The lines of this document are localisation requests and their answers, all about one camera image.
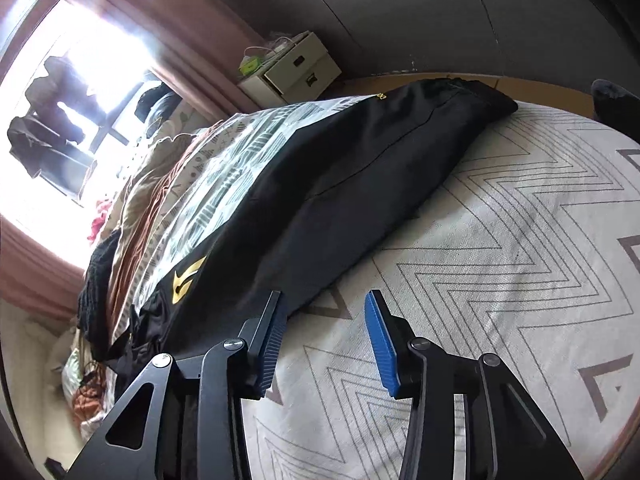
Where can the pink curtain left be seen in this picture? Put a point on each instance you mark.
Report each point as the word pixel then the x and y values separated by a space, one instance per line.
pixel 35 279

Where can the white bedside drawer cabinet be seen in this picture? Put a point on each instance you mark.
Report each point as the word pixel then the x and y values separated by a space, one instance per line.
pixel 300 71

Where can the dark knitted sweater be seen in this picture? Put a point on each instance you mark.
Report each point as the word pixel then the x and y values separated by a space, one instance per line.
pixel 92 299

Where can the dark clothes pile on sill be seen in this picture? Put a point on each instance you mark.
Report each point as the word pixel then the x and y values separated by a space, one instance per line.
pixel 157 104

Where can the light green pillow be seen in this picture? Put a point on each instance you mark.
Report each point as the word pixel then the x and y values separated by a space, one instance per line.
pixel 71 375

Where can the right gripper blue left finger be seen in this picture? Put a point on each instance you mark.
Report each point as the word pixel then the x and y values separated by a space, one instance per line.
pixel 263 337

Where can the large black jacket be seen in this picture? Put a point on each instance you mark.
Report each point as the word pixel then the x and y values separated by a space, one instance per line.
pixel 334 191

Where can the hanging dark garment right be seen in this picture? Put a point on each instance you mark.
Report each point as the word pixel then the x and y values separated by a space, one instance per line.
pixel 62 84

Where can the red cloth on sill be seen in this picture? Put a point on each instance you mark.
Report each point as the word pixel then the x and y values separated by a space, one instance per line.
pixel 103 208

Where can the pink curtain right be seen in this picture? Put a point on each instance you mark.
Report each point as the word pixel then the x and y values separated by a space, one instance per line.
pixel 196 48

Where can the patterned white bed quilt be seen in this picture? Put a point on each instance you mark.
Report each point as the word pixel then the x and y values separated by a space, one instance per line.
pixel 530 250

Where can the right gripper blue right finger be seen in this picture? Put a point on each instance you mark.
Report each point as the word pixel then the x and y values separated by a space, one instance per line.
pixel 399 366

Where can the orange brown blanket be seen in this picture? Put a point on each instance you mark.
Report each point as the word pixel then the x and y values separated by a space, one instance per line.
pixel 134 213

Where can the pink curtain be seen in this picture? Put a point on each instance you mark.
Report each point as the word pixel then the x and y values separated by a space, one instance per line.
pixel 35 279
pixel 196 48

